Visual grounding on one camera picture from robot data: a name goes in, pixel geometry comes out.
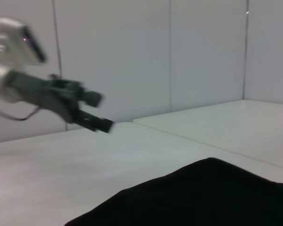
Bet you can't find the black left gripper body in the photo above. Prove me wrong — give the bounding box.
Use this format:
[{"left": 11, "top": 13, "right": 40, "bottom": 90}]
[{"left": 7, "top": 70, "right": 84, "bottom": 124}]

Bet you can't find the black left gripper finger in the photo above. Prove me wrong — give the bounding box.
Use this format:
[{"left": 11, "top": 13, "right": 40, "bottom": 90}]
[
  {"left": 77, "top": 88, "right": 104, "bottom": 107},
  {"left": 70, "top": 109, "right": 116, "bottom": 134}
]

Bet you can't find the black t-shirt with FREE print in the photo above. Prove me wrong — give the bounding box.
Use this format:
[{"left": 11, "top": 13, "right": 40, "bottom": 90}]
[{"left": 65, "top": 157, "right": 283, "bottom": 226}]

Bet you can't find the reddish brown cable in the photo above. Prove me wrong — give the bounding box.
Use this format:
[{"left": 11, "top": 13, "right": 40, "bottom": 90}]
[{"left": 0, "top": 105, "right": 40, "bottom": 121}]

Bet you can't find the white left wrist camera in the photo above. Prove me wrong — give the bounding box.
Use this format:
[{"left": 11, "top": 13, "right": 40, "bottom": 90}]
[{"left": 0, "top": 17, "right": 47, "bottom": 66}]

